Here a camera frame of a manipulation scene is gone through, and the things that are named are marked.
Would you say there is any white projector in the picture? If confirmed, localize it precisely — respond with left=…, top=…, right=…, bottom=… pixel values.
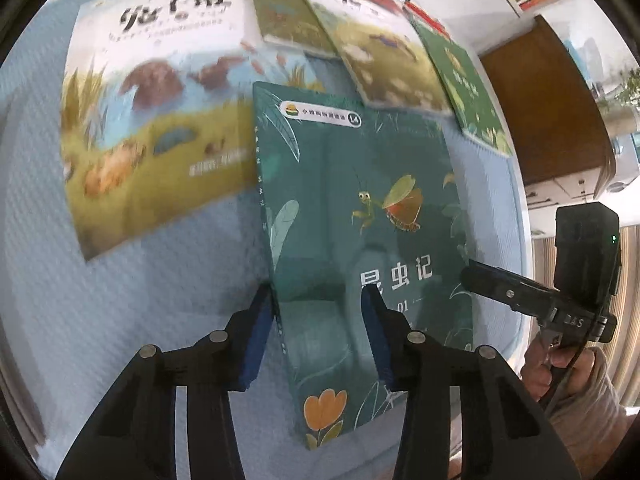
left=602, top=170, right=640, bottom=201

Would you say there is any white drawer unit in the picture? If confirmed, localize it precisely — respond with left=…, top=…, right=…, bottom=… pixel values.
left=522, top=175, right=601, bottom=211

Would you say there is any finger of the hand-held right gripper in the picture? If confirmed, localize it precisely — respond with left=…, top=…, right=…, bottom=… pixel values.
left=459, top=259, right=556, bottom=321

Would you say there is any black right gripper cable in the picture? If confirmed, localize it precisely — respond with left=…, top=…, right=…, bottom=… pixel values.
left=542, top=340, right=593, bottom=416

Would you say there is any white book grass print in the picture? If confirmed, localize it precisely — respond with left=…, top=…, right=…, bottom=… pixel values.
left=60, top=0, right=326, bottom=262

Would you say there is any bright green insect book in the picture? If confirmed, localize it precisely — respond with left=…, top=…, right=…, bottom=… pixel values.
left=410, top=20, right=515, bottom=158

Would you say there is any teal green book mantis print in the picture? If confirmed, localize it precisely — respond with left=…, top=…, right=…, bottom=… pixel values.
left=252, top=81, right=476, bottom=452

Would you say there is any red tassel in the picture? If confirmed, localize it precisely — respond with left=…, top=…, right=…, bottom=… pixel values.
left=402, top=2, right=451, bottom=36

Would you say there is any yellow green book cloud print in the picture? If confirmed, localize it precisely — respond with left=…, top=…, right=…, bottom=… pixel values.
left=295, top=0, right=455, bottom=118

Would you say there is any olive green book butterfly print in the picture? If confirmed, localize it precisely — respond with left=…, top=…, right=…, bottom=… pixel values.
left=248, top=0, right=343, bottom=58

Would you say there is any person's right hand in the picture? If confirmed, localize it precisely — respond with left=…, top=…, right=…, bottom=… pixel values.
left=520, top=332, right=608, bottom=403

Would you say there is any potted green plant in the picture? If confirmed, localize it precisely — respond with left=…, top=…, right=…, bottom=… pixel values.
left=597, top=65, right=640, bottom=121

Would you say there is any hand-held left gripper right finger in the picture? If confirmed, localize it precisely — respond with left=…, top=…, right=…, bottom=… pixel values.
left=360, top=284, right=581, bottom=480

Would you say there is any brown wooden cabinet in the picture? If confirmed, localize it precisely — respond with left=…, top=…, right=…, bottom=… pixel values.
left=477, top=12, right=618, bottom=201

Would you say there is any light blue table mat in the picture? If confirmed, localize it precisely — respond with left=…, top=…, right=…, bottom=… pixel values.
left=0, top=0, right=531, bottom=480

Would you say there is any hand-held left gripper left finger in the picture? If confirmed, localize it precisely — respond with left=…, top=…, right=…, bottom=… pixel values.
left=55, top=284, right=275, bottom=480

